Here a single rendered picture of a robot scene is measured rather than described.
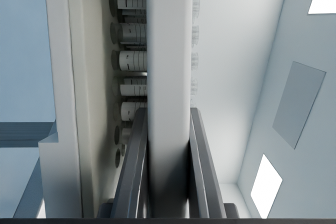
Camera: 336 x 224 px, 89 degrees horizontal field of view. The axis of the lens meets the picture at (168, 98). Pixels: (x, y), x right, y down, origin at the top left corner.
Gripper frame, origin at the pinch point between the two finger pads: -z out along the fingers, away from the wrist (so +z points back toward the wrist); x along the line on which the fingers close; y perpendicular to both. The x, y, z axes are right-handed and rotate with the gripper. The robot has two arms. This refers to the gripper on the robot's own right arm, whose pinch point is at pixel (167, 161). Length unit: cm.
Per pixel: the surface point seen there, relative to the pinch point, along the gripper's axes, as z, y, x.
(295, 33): -247, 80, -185
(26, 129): -17.1, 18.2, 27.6
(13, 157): -57, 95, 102
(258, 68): -276, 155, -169
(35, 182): -7.1, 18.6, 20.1
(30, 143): -15.3, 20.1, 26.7
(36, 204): -4.4, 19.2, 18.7
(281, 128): -177, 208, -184
